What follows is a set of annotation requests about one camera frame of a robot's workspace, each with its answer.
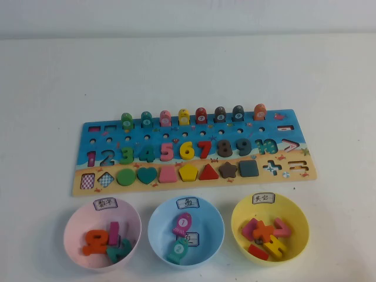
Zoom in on pink greater-than sign piece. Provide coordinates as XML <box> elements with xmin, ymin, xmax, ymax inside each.
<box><xmin>273</xmin><ymin>217</ymin><xmax>293</xmax><ymax>238</ymax></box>

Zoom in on pink fish peg five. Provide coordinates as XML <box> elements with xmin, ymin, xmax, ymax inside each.
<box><xmin>159</xmin><ymin>110</ymin><xmax>173</xmax><ymax>127</ymax></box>

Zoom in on pink plastic bowl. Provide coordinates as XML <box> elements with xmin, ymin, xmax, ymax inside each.
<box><xmin>63</xmin><ymin>197</ymin><xmax>143</xmax><ymax>270</ymax></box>

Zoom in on colourful wooden puzzle board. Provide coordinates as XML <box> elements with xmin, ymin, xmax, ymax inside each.
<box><xmin>72</xmin><ymin>109</ymin><xmax>318</xmax><ymax>197</ymax></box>

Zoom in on red minus sign piece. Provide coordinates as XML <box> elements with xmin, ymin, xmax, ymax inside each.
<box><xmin>248</xmin><ymin>243</ymin><xmax>270</xmax><ymax>261</ymax></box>

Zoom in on yellow equals sign piece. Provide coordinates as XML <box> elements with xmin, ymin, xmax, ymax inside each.
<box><xmin>262</xmin><ymin>234</ymin><xmax>287</xmax><ymax>260</ymax></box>

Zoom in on orange fish peg ten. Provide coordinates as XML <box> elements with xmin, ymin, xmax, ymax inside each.
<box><xmin>253</xmin><ymin>103</ymin><xmax>267</xmax><ymax>121</ymax></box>

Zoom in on green circle piece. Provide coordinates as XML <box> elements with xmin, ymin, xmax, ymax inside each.
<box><xmin>116</xmin><ymin>169</ymin><xmax>136</xmax><ymax>187</ymax></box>

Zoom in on orange plus sign piece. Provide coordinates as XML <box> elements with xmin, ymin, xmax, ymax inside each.
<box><xmin>252</xmin><ymin>220</ymin><xmax>274</xmax><ymax>241</ymax></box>

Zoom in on yellow number six piece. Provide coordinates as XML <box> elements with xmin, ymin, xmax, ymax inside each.
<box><xmin>179</xmin><ymin>141</ymin><xmax>194</xmax><ymax>160</ymax></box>

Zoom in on dark grey fish peg nine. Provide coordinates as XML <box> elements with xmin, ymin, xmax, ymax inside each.
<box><xmin>232</xmin><ymin>105</ymin><xmax>246</xmax><ymax>122</ymax></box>

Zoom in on blue plastic bowl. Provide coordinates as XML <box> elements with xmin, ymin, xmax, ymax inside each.
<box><xmin>147</xmin><ymin>196</ymin><xmax>226</xmax><ymax>266</ymax></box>

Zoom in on paper label on yellow bowl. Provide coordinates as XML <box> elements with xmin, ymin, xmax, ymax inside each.
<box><xmin>251</xmin><ymin>192</ymin><xmax>276</xmax><ymax>204</ymax></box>

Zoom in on red triangle piece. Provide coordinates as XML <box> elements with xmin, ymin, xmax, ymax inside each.
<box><xmin>198</xmin><ymin>163</ymin><xmax>220</xmax><ymax>181</ymax></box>

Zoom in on paper label on blue rim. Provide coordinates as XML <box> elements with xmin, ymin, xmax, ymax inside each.
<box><xmin>176</xmin><ymin>196</ymin><xmax>201</xmax><ymax>209</ymax></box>

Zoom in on teal heart piece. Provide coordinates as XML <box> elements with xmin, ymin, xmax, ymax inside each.
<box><xmin>136</xmin><ymin>167</ymin><xmax>158</xmax><ymax>185</ymax></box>

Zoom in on dark grey number nine piece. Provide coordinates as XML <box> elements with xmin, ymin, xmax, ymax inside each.
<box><xmin>236</xmin><ymin>137</ymin><xmax>253</xmax><ymax>156</ymax></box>

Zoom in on red fish peg seven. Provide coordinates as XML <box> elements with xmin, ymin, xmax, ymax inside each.
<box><xmin>195</xmin><ymin>107</ymin><xmax>209</xmax><ymax>124</ymax></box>

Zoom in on magenta number one piece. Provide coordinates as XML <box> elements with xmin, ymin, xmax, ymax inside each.
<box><xmin>108</xmin><ymin>221</ymin><xmax>120</xmax><ymax>246</ymax></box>

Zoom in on teal fish peg two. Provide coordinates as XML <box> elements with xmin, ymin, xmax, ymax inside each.
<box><xmin>166</xmin><ymin>237</ymin><xmax>189</xmax><ymax>264</ymax></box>

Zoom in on paper label on pink bowl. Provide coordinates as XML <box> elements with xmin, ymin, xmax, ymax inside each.
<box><xmin>93</xmin><ymin>197</ymin><xmax>118</xmax><ymax>212</ymax></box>

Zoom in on pink trapezoid piece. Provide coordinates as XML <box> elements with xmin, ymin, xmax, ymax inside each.
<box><xmin>158</xmin><ymin>166</ymin><xmax>177</xmax><ymax>183</ymax></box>

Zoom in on yellow pentagon piece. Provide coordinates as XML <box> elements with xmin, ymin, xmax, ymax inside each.
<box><xmin>178</xmin><ymin>163</ymin><xmax>198</xmax><ymax>182</ymax></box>

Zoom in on yellow fish peg six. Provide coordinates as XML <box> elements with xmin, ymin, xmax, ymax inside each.
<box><xmin>177</xmin><ymin>108</ymin><xmax>191</xmax><ymax>126</ymax></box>

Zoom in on red number seven piece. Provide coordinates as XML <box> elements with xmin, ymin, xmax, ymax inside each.
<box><xmin>197</xmin><ymin>140</ymin><xmax>213</xmax><ymax>159</ymax></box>

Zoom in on brown number eight piece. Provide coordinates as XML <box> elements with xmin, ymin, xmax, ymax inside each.
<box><xmin>217</xmin><ymin>139</ymin><xmax>234</xmax><ymax>158</ymax></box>

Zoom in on teal number two piece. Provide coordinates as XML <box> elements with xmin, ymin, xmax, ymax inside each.
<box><xmin>106</xmin><ymin>238</ymin><xmax>133</xmax><ymax>263</ymax></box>

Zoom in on magenta rectangle piece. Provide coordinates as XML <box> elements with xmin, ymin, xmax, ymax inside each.
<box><xmin>241</xmin><ymin>217</ymin><xmax>259</xmax><ymax>242</ymax></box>

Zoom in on paper label inside blue bowl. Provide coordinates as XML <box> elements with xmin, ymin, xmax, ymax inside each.
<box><xmin>184</xmin><ymin>231</ymin><xmax>201</xmax><ymax>247</ymax></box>

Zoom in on brown fish peg eight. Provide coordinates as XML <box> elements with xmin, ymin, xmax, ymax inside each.
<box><xmin>214</xmin><ymin>106</ymin><xmax>227</xmax><ymax>123</ymax></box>

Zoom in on teal number four piece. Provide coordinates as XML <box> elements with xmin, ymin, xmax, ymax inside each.
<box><xmin>139</xmin><ymin>145</ymin><xmax>156</xmax><ymax>163</ymax></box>

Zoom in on teal fish peg four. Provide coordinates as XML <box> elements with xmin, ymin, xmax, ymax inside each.
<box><xmin>140</xmin><ymin>110</ymin><xmax>154</xmax><ymax>129</ymax></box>

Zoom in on brown star piece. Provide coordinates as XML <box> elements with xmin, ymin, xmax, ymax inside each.
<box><xmin>219</xmin><ymin>161</ymin><xmax>238</xmax><ymax>179</ymax></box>

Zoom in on dark grey square piece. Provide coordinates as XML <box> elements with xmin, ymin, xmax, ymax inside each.
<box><xmin>238</xmin><ymin>159</ymin><xmax>260</xmax><ymax>177</ymax></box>

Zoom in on green fish peg three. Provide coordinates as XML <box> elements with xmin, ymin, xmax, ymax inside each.
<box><xmin>120</xmin><ymin>112</ymin><xmax>135</xmax><ymax>130</ymax></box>

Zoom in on green number three piece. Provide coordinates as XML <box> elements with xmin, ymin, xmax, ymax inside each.
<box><xmin>119</xmin><ymin>146</ymin><xmax>135</xmax><ymax>165</ymax></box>

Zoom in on yellow plastic bowl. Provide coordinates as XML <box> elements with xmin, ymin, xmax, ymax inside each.
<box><xmin>230</xmin><ymin>193</ymin><xmax>311</xmax><ymax>267</ymax></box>

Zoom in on magenta fish peg one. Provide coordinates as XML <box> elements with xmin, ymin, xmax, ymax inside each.
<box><xmin>172</xmin><ymin>213</ymin><xmax>193</xmax><ymax>237</ymax></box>

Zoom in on orange number ten piece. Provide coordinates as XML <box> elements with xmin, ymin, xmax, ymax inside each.
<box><xmin>82</xmin><ymin>229</ymin><xmax>112</xmax><ymax>256</ymax></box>

